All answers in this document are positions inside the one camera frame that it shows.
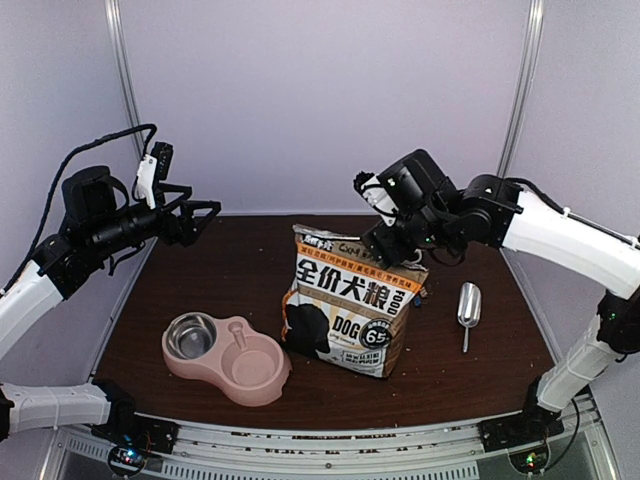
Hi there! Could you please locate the front aluminium rail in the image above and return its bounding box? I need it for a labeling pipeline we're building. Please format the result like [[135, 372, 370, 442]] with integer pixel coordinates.
[[49, 409, 609, 480]]

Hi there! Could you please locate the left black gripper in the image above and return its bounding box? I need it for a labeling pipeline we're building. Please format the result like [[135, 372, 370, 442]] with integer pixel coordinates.
[[88, 183, 220, 258]]

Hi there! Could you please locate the dog food bag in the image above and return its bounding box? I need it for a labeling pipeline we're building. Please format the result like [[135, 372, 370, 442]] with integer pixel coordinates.
[[281, 224, 429, 379]]

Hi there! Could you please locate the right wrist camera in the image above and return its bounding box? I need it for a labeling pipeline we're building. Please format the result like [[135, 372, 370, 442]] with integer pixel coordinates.
[[353, 171, 397, 225]]

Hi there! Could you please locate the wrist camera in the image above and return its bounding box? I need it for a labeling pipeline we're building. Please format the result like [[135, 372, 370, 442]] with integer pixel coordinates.
[[132, 142, 174, 210], [353, 171, 397, 225]]

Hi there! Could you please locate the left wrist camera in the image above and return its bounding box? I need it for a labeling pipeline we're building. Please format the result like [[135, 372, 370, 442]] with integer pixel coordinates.
[[132, 142, 174, 210]]

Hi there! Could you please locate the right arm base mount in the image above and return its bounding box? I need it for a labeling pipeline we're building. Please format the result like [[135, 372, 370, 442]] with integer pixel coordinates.
[[477, 378, 565, 476]]

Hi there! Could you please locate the left aluminium frame post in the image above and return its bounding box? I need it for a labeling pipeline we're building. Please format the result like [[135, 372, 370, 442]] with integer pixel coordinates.
[[103, 0, 151, 166]]

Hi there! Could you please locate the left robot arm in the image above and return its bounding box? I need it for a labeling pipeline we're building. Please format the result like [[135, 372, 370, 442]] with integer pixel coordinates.
[[1, 166, 221, 444]]

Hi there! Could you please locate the pink double pet bowl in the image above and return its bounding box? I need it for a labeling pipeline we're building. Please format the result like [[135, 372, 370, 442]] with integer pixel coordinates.
[[161, 316, 292, 407]]

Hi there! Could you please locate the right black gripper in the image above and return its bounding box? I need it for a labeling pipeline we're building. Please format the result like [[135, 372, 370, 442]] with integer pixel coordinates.
[[361, 211, 456, 268]]

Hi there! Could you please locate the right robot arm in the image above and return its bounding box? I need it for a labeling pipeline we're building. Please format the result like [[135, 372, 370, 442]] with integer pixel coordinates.
[[353, 149, 639, 442]]

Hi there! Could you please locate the aluminium frame post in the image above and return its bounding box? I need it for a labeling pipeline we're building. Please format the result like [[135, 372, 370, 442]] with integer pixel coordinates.
[[103, 0, 151, 166], [497, 0, 545, 178]]

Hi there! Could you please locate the steel bowl insert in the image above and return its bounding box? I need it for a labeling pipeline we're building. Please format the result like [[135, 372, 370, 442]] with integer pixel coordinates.
[[163, 312, 217, 360]]

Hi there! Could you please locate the metal scoop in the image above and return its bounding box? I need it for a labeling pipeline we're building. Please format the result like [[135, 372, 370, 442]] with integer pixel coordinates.
[[456, 282, 482, 354]]

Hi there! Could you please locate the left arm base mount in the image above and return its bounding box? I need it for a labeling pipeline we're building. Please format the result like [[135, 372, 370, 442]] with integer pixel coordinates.
[[90, 379, 178, 479]]

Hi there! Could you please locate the right aluminium frame post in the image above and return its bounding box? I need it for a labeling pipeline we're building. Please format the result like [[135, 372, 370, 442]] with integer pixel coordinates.
[[497, 0, 545, 178]]

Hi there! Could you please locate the left black braided cable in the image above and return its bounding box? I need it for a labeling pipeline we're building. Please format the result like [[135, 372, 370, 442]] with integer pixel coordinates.
[[0, 123, 159, 296]]

